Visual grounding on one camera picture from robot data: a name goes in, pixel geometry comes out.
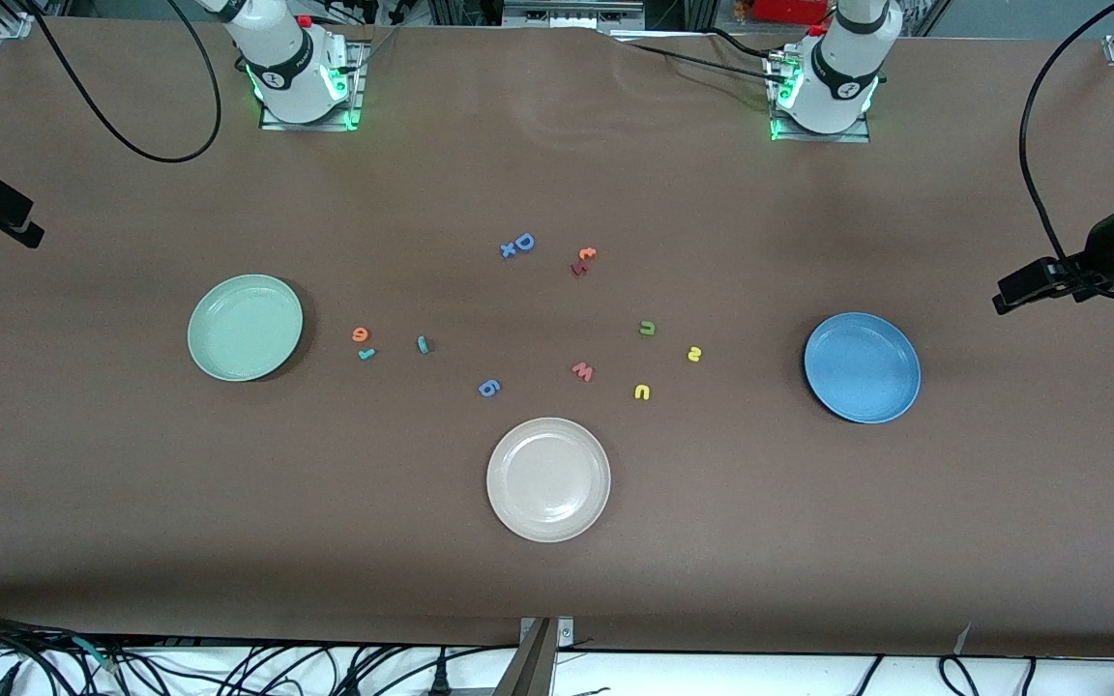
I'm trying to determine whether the blue plate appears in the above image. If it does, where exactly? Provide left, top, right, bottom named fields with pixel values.
left=804, top=311, right=923, bottom=425

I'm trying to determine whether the pale green plate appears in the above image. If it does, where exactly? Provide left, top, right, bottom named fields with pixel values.
left=187, top=274, right=305, bottom=383

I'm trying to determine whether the red box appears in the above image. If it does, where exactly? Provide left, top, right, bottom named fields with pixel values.
left=750, top=0, right=831, bottom=25

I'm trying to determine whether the beige plate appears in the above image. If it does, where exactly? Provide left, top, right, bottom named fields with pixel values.
left=485, top=417, right=612, bottom=544

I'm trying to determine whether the grey control box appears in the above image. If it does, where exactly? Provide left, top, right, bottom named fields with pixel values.
left=502, top=0, right=647, bottom=30

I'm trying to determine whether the brown table cover sheet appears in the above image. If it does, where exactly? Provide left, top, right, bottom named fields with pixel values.
left=0, top=14, right=1114, bottom=660

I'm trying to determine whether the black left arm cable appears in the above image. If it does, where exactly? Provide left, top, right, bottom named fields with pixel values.
left=1019, top=0, right=1114, bottom=272

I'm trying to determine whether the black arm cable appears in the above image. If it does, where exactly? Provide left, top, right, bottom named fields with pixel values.
left=1019, top=0, right=1114, bottom=272
left=0, top=0, right=222, bottom=163

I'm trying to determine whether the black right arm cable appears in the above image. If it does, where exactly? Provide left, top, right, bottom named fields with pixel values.
left=0, top=0, right=222, bottom=163

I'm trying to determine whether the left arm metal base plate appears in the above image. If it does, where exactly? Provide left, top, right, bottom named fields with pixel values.
left=768, top=48, right=872, bottom=144

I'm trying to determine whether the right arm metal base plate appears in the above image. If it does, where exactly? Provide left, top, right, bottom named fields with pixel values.
left=260, top=41, right=365, bottom=131

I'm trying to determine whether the black base cable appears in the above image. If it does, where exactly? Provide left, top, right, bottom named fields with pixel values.
left=610, top=27, right=782, bottom=83

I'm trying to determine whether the teal cable connector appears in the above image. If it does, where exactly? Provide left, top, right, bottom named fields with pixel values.
left=73, top=633, right=121, bottom=675

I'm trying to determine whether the metal corner bracket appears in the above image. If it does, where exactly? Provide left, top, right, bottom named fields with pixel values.
left=518, top=616, right=576, bottom=651

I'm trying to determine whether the grey metal post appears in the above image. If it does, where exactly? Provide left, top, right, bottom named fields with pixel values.
left=492, top=619, right=558, bottom=696

